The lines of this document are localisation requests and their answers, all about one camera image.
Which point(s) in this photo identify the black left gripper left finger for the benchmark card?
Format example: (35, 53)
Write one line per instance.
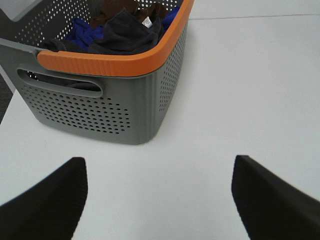
(51, 209)

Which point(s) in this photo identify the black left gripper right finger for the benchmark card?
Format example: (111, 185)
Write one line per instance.
(269, 207)

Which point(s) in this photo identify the dark grey towel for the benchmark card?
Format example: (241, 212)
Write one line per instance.
(125, 35)
(56, 45)

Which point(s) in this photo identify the blue towel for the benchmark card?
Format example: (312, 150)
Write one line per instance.
(82, 34)

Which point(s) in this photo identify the brown towel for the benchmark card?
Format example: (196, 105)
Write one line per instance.
(110, 8)

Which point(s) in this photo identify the grey basket with orange rim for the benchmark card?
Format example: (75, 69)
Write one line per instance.
(112, 98)

